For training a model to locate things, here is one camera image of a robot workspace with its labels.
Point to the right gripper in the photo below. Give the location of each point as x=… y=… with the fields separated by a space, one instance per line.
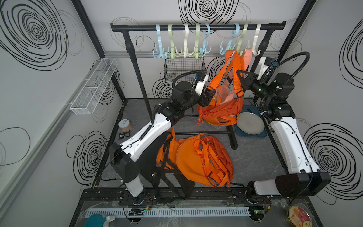
x=249 y=76

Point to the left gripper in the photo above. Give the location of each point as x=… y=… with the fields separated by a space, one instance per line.
x=204 y=100

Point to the pink sling bag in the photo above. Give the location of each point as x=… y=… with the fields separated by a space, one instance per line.
x=234 y=62

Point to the orange sling bag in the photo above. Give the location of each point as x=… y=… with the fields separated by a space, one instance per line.
x=227 y=116

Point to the orange drawstring bag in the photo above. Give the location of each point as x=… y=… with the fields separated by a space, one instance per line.
x=204 y=159

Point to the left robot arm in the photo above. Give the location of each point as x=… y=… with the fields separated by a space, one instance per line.
x=136 y=156

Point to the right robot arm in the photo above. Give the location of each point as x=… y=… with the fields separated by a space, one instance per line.
x=303 y=175

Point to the white hook rightmost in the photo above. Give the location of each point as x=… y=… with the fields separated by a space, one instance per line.
x=254 y=49

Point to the white hook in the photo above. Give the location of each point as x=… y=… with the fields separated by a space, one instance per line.
x=254 y=49
x=184 y=50

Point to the light green hook right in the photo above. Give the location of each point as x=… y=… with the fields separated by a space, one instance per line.
x=238 y=47

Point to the light green hook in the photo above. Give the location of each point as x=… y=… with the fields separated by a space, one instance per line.
x=195 y=53
x=173 y=52
x=238 y=47

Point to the light blue hook right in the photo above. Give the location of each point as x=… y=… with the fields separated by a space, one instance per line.
x=229 y=44

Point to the light blue hook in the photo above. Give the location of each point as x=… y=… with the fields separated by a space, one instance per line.
x=160 y=52
x=229 y=44
x=204 y=49

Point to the white hook middle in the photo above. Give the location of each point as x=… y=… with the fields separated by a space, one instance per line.
x=184 y=50

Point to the light blue hook middle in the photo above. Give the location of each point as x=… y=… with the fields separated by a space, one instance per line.
x=204 y=49

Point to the light green hook left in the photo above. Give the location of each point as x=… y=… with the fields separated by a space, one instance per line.
x=173 y=52

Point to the light green hook middle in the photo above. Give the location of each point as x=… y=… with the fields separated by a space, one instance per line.
x=195 y=53

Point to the light blue hook leftmost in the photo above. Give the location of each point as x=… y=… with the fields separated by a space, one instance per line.
x=160 y=52

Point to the grey round plate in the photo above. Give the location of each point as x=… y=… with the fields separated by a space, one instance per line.
x=250 y=123

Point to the black garment rack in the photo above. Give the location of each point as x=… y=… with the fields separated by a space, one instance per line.
x=125 y=29

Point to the orange and black backpack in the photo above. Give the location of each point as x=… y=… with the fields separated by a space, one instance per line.
x=166 y=170

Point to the small black card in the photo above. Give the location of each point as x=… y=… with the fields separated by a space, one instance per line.
x=124 y=134

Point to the round printed tin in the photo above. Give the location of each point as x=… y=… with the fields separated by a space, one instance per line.
x=298 y=217

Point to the teal round object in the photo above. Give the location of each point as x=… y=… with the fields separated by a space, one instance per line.
x=99 y=220

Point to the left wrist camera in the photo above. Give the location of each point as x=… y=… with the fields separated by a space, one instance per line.
x=199 y=83

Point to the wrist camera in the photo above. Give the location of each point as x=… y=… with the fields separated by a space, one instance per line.
x=199 y=83
x=264 y=63

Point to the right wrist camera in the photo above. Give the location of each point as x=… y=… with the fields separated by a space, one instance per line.
x=264 y=63

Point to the black wire basket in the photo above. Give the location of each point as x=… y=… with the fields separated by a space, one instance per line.
x=176 y=67

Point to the white slotted cable duct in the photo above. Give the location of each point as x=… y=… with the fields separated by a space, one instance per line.
x=171 y=212

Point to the white mesh wall shelf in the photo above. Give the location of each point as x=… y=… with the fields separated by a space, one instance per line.
x=97 y=88

